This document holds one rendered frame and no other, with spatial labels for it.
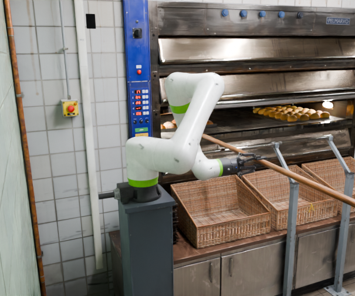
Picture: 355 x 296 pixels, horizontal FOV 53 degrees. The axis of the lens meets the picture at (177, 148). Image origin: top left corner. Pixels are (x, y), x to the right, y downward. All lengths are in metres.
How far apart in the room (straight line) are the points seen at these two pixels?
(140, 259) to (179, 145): 0.50
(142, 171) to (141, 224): 0.21
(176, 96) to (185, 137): 0.34
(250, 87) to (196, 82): 1.23
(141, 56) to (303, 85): 1.37
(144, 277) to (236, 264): 1.03
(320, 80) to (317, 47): 0.27
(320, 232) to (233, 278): 0.73
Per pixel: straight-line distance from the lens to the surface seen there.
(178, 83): 1.64
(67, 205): 2.52
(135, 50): 2.39
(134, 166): 1.42
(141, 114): 2.42
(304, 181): 1.74
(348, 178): 2.77
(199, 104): 1.49
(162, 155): 1.34
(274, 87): 2.92
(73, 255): 2.68
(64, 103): 2.28
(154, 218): 1.47
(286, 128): 3.07
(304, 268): 2.89
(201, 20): 2.61
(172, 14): 2.53
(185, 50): 2.54
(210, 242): 2.38
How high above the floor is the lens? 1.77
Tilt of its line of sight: 15 degrees down
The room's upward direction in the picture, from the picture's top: 1 degrees counter-clockwise
